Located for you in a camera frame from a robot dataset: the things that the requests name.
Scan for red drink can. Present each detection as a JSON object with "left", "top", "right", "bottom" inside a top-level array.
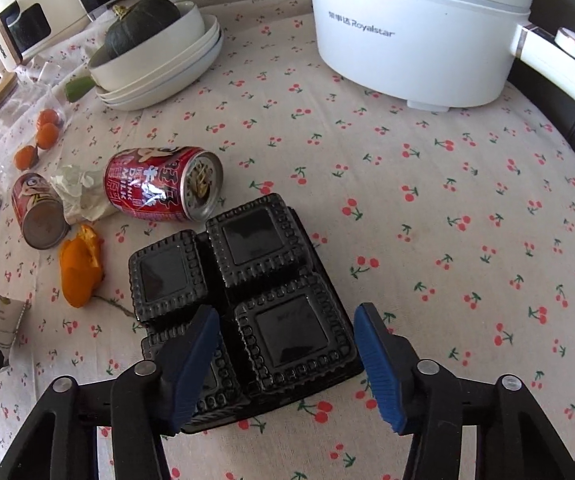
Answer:
[
  {"left": 10, "top": 172, "right": 71, "bottom": 250},
  {"left": 104, "top": 146, "right": 224, "bottom": 222}
]

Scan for stack of white bowls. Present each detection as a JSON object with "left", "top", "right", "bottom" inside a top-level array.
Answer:
[{"left": 96, "top": 14, "right": 221, "bottom": 104}]

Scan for clear bag with oranges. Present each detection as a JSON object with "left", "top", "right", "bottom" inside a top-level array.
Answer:
[{"left": 0, "top": 57, "right": 68, "bottom": 179}]

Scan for small orange kumquat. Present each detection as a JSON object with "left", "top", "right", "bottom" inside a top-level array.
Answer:
[
  {"left": 36, "top": 108, "right": 63, "bottom": 129},
  {"left": 36, "top": 123, "right": 61, "bottom": 150},
  {"left": 14, "top": 145, "right": 38, "bottom": 170}
]

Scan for green vegetable piece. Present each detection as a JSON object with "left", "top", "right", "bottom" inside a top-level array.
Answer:
[{"left": 64, "top": 75, "right": 93, "bottom": 104}]

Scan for cherry print tablecloth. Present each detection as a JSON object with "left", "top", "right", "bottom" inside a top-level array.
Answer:
[{"left": 0, "top": 0, "right": 575, "bottom": 480}]

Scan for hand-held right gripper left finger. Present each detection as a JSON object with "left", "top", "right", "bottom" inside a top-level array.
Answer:
[{"left": 4, "top": 305, "right": 220, "bottom": 480}]

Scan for stacked white bowls with squash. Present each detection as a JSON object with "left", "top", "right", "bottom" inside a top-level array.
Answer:
[{"left": 99, "top": 27, "right": 224, "bottom": 112}]

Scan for white bowl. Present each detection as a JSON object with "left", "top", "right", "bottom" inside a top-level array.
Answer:
[{"left": 88, "top": 0, "right": 206, "bottom": 92}]

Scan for white electric pot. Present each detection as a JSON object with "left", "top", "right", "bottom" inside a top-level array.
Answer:
[{"left": 306, "top": 0, "right": 575, "bottom": 130}]

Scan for orange peel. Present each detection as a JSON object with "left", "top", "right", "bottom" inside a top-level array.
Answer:
[{"left": 59, "top": 223, "right": 104, "bottom": 309}]

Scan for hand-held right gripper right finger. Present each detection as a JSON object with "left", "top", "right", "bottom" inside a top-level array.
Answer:
[{"left": 353, "top": 302, "right": 575, "bottom": 480}]

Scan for small tissue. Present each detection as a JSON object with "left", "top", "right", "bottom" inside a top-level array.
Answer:
[{"left": 49, "top": 163, "right": 118, "bottom": 224}]

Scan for dark green pumpkin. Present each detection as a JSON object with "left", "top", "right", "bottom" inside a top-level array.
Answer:
[{"left": 104, "top": 0, "right": 181, "bottom": 61}]

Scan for black plastic tray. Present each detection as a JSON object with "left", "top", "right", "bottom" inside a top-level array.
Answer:
[{"left": 128, "top": 192, "right": 366, "bottom": 434}]

